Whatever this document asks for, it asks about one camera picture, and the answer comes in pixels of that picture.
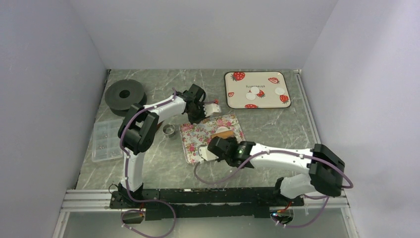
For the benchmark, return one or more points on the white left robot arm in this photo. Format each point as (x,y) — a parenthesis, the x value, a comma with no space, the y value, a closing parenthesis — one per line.
(140,125)

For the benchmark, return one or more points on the black filament spool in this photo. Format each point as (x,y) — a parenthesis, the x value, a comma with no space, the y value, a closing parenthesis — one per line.
(121,95)

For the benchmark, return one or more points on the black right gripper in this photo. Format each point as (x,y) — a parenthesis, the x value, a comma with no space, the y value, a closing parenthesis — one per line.
(233,140)

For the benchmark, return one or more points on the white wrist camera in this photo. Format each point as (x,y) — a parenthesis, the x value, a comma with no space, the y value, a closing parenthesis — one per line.
(205,154)
(211,108)

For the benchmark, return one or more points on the aluminium frame rail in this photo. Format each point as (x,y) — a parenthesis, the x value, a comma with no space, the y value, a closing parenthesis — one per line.
(96,200)

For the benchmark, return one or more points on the round white wrapper middle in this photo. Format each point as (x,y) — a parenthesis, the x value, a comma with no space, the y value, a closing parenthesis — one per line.
(254,90)

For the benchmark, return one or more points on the clear plastic parts box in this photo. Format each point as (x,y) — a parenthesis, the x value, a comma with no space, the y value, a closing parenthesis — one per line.
(105,141)

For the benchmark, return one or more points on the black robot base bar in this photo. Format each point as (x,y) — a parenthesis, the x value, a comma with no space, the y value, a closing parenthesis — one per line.
(258,202)

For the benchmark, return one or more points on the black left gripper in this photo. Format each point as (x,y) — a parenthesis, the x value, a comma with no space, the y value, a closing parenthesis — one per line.
(192,121)

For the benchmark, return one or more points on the floral print tray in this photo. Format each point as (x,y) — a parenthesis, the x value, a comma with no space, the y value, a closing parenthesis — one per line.
(195,135)

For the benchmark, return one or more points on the round white wrapper left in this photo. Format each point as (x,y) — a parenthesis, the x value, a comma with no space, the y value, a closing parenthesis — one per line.
(251,96)

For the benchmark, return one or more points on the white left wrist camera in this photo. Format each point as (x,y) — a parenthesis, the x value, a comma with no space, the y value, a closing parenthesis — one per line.
(211,108)

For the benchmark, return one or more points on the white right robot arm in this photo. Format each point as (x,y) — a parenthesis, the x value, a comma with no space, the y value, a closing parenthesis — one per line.
(318,169)

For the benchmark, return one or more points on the strawberry print tray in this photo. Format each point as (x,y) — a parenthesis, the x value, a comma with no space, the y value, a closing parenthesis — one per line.
(238,84)

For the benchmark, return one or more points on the wooden rolling pin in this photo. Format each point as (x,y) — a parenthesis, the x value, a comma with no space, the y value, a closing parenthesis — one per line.
(224,134)

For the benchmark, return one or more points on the round white wrapper right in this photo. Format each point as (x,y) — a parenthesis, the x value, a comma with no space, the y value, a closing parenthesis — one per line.
(280,91)

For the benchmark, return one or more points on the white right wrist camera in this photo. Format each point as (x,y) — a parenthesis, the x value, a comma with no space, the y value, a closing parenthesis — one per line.
(205,154)

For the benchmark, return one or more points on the round white wrapper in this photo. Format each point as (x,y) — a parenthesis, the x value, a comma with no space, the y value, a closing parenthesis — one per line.
(280,91)
(251,96)
(254,90)

